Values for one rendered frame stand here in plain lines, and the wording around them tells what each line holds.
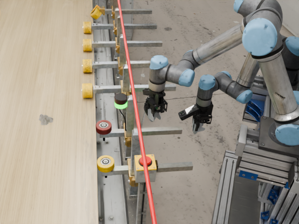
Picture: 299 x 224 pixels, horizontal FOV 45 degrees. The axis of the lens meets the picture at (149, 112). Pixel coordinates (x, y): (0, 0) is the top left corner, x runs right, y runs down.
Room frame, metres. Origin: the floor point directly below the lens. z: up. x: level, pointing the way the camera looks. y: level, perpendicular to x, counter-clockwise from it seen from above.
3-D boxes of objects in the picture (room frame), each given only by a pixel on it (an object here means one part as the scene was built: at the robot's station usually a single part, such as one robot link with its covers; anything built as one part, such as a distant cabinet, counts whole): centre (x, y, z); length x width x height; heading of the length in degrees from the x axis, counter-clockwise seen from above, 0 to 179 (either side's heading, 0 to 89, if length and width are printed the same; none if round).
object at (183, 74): (1.32, -0.12, 1.29); 0.11 x 0.11 x 0.08; 70
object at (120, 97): (1.35, 0.14, 1.01); 0.06 x 0.06 x 0.22; 10
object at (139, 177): (0.86, 0.00, 1.18); 0.07 x 0.07 x 0.08; 10
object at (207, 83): (1.47, -0.27, 1.13); 0.09 x 0.08 x 0.11; 134
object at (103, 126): (1.37, 0.23, 0.85); 0.08 x 0.08 x 0.11
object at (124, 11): (2.64, 0.22, 0.95); 0.37 x 0.03 x 0.03; 100
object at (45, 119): (1.38, 0.53, 0.91); 0.09 x 0.07 x 0.02; 35
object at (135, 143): (1.11, 0.05, 0.89); 0.04 x 0.04 x 0.48; 10
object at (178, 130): (1.41, 0.04, 0.84); 0.43 x 0.03 x 0.04; 100
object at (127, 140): (1.38, 0.10, 0.85); 0.14 x 0.06 x 0.05; 10
